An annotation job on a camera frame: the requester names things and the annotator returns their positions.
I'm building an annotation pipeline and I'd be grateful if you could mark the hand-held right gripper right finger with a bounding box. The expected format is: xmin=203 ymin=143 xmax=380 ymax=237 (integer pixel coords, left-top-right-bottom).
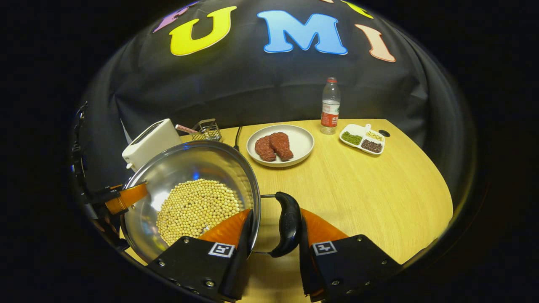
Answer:
xmin=298 ymin=208 xmax=401 ymax=302

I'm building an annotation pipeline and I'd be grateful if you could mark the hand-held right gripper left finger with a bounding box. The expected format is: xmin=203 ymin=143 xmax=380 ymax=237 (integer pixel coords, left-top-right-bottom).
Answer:
xmin=147 ymin=209 xmax=255 ymax=302

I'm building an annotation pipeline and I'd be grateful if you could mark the stainless steel pot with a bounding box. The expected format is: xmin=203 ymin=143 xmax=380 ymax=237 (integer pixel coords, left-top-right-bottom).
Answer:
xmin=120 ymin=140 xmax=302 ymax=264

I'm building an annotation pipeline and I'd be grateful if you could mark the pile of soybeans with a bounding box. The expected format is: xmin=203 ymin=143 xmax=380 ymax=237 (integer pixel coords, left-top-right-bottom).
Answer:
xmin=156 ymin=179 xmax=245 ymax=247

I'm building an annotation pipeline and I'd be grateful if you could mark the white toaster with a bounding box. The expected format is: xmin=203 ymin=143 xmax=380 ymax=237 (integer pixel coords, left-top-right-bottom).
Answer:
xmin=122 ymin=118 xmax=183 ymax=173

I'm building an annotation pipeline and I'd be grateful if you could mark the pile of green mung beans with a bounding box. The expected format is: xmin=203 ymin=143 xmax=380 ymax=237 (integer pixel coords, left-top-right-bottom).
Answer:
xmin=341 ymin=131 xmax=363 ymax=146

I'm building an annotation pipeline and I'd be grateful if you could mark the round white plate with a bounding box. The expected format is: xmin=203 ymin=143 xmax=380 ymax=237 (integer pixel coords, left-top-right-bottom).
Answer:
xmin=246 ymin=124 xmax=315 ymax=168

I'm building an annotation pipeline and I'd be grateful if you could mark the white divided dish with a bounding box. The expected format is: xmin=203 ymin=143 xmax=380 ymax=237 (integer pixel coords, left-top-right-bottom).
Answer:
xmin=339 ymin=123 xmax=386 ymax=156

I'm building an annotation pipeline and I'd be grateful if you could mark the red raw steak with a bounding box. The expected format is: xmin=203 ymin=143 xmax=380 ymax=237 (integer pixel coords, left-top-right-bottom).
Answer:
xmin=269 ymin=132 xmax=294 ymax=162
xmin=254 ymin=135 xmax=277 ymax=162

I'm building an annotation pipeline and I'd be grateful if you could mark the clear plastic water bottle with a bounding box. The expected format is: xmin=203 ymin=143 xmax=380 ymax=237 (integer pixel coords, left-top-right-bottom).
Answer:
xmin=320 ymin=77 xmax=341 ymax=136

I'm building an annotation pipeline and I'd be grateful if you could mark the black backdrop cloth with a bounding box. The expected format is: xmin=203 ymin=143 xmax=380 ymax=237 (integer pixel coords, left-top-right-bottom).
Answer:
xmin=78 ymin=0 xmax=469 ymax=195

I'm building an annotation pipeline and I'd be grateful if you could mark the small wire basket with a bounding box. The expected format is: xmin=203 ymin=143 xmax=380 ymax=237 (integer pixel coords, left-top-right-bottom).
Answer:
xmin=192 ymin=118 xmax=223 ymax=142

